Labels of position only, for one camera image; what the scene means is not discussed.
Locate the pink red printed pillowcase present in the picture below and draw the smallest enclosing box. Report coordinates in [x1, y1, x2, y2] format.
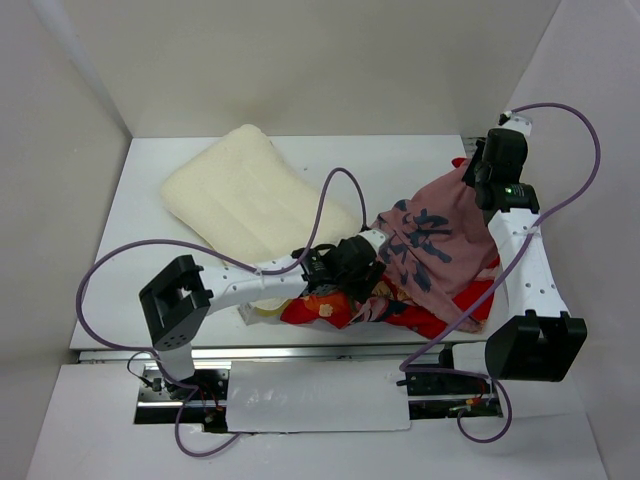
[280, 158, 500, 339]

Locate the cream yellow pillow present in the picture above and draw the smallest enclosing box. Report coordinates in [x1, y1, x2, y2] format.
[159, 124, 361, 321]

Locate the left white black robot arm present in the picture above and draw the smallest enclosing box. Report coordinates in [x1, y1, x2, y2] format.
[139, 230, 388, 399]

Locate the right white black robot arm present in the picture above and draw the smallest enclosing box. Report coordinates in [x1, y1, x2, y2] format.
[463, 127, 587, 382]

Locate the white cover plate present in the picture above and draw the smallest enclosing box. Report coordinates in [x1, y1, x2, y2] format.
[226, 360, 411, 434]

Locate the aluminium rail right side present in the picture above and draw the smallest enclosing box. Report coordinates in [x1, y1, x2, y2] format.
[461, 136, 486, 155]

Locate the aluminium rail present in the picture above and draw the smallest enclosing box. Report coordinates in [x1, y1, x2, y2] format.
[461, 136, 486, 155]
[79, 341, 486, 363]

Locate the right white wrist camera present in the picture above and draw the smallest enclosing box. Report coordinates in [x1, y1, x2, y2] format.
[497, 110, 533, 137]

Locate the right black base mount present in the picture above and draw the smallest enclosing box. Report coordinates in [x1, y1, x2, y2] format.
[396, 372, 502, 420]

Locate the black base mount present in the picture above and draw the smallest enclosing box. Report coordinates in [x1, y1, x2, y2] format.
[396, 372, 502, 420]
[126, 352, 231, 433]

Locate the aluminium rail front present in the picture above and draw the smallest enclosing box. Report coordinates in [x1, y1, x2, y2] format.
[79, 341, 486, 363]

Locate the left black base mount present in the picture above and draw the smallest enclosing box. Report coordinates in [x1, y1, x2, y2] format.
[126, 352, 231, 433]

